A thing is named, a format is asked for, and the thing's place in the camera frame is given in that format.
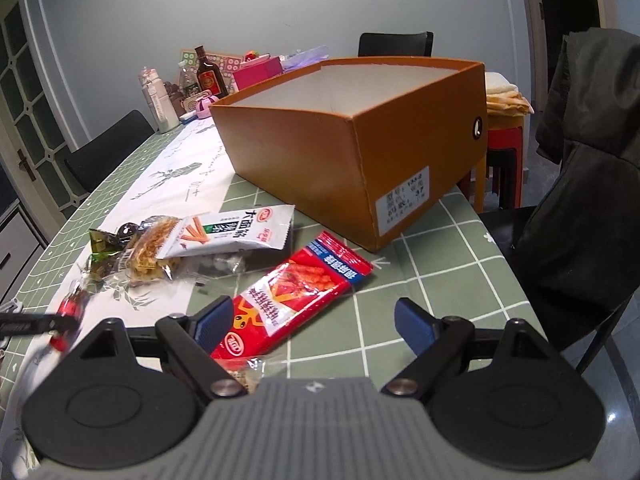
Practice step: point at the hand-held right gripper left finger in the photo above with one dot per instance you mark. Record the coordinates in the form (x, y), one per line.
(215, 322)

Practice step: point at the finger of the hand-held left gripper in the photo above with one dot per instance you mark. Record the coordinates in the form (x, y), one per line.
(25, 324)

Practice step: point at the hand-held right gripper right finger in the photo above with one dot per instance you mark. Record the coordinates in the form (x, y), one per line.
(412, 325)

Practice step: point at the small red candy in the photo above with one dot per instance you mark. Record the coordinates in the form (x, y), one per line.
(70, 306)

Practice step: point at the red snack packet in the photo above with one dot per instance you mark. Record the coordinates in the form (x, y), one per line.
(290, 295)

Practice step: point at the white snack packet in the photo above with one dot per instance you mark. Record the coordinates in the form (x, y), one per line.
(235, 232)

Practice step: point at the orange cardboard box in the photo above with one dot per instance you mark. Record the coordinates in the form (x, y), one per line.
(300, 170)

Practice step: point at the clear bag of fried snacks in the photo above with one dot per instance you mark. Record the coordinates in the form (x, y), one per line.
(145, 255)

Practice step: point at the green checkered tablecloth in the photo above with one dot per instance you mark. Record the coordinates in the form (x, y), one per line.
(425, 270)

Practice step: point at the clear nut snack packet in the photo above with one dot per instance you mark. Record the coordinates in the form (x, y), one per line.
(245, 377)

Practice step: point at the white cabinet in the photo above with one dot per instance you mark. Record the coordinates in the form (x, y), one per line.
(20, 250)

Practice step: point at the green wrapped candy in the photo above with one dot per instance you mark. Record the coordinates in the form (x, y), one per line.
(102, 250)

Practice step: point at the black chair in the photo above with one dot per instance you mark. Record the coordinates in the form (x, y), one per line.
(395, 44)
(105, 155)
(500, 225)

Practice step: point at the white printed table runner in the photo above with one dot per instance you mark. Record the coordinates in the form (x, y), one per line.
(170, 175)

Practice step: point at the red plastic stool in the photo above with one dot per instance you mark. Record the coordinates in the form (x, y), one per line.
(502, 139)

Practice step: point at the glass panel door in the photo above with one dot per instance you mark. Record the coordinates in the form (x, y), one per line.
(30, 110)

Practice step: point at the pink round gadget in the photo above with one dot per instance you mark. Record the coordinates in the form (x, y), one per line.
(205, 107)

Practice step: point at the dark jacket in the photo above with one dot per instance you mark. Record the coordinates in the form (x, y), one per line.
(580, 185)

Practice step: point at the white bottle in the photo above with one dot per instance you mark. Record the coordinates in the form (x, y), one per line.
(160, 107)

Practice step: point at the small beige speaker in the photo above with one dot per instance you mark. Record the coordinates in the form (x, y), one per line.
(192, 101)

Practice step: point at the orange plastic stool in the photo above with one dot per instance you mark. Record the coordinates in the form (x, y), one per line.
(505, 121)

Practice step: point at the clear plastic bottle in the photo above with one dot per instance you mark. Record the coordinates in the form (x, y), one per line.
(186, 82)

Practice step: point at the dark brown glass bottle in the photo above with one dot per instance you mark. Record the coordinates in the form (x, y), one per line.
(206, 77)

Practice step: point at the stack of folded cloths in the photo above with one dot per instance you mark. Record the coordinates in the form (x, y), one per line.
(505, 92)

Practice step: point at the pink box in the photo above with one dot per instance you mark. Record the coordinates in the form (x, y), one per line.
(255, 75)

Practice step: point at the small red toy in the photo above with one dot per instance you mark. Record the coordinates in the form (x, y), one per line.
(252, 55)

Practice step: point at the purple plastic bag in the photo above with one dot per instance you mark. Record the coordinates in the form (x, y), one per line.
(305, 57)

